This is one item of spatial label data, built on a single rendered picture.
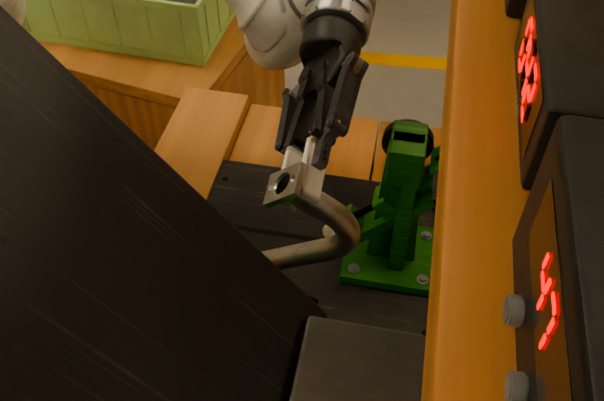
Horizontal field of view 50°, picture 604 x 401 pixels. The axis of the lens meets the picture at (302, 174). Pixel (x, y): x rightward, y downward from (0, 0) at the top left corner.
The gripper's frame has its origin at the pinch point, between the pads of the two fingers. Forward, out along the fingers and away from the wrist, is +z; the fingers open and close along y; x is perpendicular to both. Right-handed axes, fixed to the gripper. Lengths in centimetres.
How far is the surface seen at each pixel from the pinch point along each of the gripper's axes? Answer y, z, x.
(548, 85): 39.7, 15.0, -15.7
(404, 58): -120, -160, 125
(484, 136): 34.6, 14.6, -13.3
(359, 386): 10.6, 22.4, 3.5
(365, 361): 10.3, 20.1, 4.0
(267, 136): -45, -33, 21
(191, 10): -64, -65, 4
